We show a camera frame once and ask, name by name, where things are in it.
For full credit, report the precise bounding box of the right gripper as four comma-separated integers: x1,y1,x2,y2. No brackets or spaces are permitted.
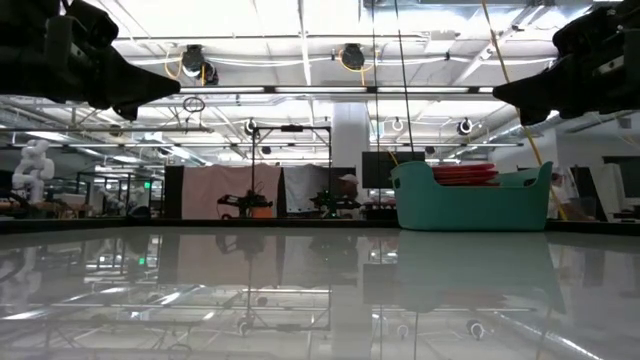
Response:
492,37,624,126

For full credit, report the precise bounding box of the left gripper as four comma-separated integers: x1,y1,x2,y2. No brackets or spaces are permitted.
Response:
0,14,181,121

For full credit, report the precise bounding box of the person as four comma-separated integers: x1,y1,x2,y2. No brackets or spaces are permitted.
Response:
335,172,362,219
548,171,569,221

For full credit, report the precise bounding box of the black partition panel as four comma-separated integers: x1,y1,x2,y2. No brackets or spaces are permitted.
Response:
571,165,606,222

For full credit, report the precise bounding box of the black tall panel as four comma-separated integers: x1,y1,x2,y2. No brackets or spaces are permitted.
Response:
163,164,185,220

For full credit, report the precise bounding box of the white board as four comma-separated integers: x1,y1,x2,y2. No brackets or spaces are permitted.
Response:
589,163,626,211

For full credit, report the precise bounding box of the dark screen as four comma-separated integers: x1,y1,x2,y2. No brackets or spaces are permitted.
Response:
602,155,640,201

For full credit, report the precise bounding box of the pink curtain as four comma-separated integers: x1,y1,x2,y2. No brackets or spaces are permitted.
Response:
181,163,284,220

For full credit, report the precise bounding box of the white humanoid robot figure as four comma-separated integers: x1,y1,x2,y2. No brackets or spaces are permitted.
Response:
10,138,56,204

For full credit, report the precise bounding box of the teal plastic basket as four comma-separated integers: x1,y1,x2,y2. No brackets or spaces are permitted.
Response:
390,159,555,232

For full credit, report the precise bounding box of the wooden workbench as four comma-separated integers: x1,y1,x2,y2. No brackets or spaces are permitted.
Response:
0,199,94,217

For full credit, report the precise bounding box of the black monitor screen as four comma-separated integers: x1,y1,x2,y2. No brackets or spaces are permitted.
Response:
361,151,426,190

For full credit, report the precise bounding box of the black robot with green lights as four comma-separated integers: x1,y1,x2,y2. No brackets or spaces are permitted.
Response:
308,188,362,220

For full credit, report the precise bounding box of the yellow cable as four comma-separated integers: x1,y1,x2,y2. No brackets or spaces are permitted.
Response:
479,0,570,222

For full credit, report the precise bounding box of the black cable loop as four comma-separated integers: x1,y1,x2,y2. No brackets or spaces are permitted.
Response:
182,95,207,114

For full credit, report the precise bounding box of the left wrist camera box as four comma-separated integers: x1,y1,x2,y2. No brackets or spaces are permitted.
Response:
59,0,121,50

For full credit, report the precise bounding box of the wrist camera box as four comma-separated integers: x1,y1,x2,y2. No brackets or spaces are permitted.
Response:
551,5,626,57
59,0,121,50

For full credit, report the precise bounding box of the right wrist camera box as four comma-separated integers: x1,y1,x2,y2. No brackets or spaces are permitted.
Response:
551,5,626,57

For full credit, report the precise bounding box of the black table frame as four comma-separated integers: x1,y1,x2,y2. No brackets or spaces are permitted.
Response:
0,217,401,234

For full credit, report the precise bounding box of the thin black cable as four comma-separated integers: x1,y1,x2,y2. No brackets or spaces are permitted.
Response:
393,0,416,151

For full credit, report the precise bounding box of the black frame stand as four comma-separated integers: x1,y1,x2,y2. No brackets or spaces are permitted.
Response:
251,124,333,221

